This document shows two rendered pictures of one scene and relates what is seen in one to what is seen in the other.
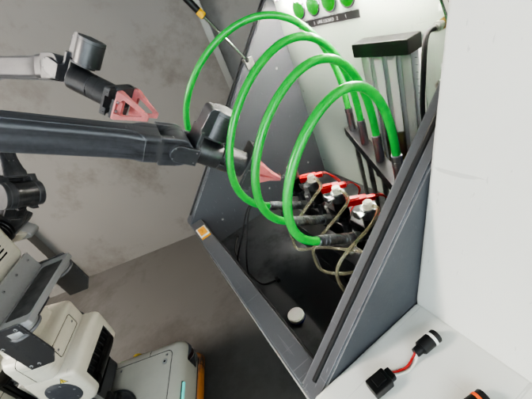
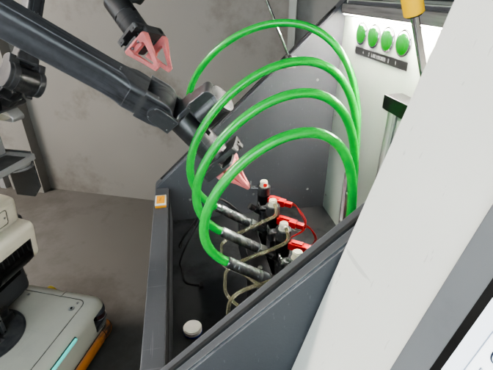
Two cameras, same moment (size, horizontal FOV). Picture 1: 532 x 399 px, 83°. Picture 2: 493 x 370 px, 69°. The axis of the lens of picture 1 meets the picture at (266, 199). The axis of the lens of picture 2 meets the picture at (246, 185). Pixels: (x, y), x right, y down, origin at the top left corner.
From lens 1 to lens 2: 0.14 m
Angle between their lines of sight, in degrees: 7
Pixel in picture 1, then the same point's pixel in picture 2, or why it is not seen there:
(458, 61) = (395, 160)
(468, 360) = not seen: outside the picture
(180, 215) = not seen: hidden behind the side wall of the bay
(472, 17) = (415, 127)
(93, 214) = (93, 131)
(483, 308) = not seen: outside the picture
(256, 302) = (156, 291)
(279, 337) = (152, 334)
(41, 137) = (40, 43)
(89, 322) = (19, 228)
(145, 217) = (139, 159)
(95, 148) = (83, 74)
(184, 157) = (159, 120)
